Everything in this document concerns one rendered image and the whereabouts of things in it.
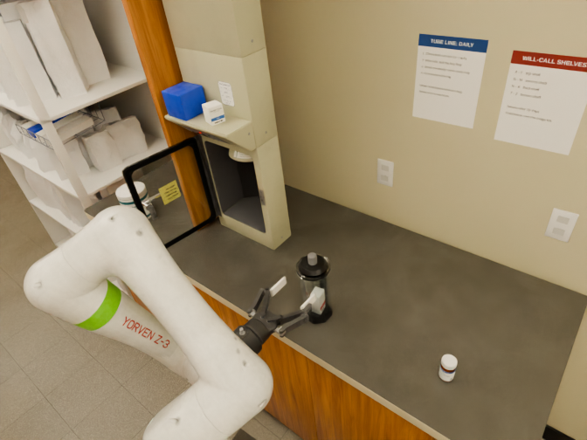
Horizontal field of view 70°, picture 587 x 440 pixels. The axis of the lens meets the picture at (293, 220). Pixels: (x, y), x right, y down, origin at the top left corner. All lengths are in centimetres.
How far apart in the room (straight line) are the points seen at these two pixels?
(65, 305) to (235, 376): 37
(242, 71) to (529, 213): 104
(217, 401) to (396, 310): 77
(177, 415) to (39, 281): 38
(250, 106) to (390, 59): 50
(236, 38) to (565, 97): 93
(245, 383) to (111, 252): 37
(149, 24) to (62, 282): 94
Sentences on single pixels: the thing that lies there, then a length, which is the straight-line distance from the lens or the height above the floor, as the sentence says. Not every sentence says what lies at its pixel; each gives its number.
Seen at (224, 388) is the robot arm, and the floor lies 133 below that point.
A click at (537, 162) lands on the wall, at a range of 150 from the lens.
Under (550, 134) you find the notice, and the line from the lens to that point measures 145.
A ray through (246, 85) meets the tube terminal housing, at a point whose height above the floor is 163.
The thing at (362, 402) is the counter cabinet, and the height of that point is 78.
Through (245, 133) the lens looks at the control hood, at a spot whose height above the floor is 149.
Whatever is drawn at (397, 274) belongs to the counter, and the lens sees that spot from 160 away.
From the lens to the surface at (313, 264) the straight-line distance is 129.
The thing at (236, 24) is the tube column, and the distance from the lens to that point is 131.
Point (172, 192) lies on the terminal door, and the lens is 169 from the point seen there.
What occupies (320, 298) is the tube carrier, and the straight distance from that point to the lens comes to 136.
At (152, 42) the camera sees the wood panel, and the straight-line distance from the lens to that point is 159.
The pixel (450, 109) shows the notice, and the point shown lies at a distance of 151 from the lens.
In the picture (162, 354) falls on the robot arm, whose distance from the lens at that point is 118.
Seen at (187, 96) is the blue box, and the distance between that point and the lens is 148.
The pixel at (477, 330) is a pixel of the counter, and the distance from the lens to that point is 149.
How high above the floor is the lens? 209
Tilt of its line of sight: 38 degrees down
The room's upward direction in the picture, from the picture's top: 7 degrees counter-clockwise
